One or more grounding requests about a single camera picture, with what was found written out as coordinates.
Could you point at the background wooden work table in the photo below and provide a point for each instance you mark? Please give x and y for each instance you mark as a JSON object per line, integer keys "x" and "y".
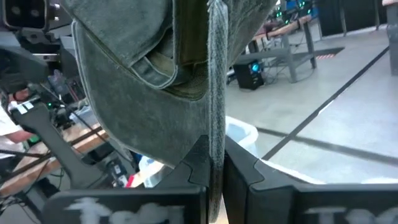
{"x": 289, "y": 28}

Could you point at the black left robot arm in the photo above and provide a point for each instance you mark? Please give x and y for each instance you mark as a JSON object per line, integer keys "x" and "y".
{"x": 59, "y": 149}

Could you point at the grey post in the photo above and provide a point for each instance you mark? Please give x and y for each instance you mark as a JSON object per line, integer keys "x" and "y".
{"x": 392, "y": 37}

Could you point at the black computer tower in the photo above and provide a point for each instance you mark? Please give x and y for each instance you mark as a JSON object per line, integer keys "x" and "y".
{"x": 248, "y": 76}

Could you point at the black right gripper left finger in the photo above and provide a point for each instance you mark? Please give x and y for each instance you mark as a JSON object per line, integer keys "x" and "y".
{"x": 196, "y": 174}

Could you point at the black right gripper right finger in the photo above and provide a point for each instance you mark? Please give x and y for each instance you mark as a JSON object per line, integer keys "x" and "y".
{"x": 242, "y": 186}

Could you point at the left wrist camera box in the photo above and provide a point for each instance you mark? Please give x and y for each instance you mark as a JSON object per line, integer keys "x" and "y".
{"x": 25, "y": 12}

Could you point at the dark green cap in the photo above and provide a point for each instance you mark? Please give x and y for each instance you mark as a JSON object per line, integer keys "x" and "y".
{"x": 140, "y": 118}

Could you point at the person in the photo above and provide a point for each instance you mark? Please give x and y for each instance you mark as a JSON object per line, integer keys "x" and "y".
{"x": 4, "y": 124}

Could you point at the black aluminium table frame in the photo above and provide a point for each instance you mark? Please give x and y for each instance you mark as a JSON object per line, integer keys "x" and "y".
{"x": 87, "y": 134}

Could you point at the clear plastic bin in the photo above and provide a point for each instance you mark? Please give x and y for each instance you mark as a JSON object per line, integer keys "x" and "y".
{"x": 245, "y": 133}

